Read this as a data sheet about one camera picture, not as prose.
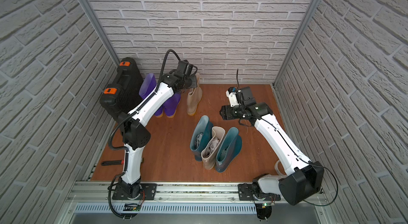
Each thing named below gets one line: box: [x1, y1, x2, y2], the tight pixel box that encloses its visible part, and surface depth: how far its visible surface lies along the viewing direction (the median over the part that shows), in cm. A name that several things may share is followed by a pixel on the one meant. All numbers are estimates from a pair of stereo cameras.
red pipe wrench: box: [100, 160, 125, 166], surface depth 84 cm
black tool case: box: [99, 57, 143, 117], surface depth 85 cm
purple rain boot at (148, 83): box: [138, 72, 157, 100], surface depth 87 cm
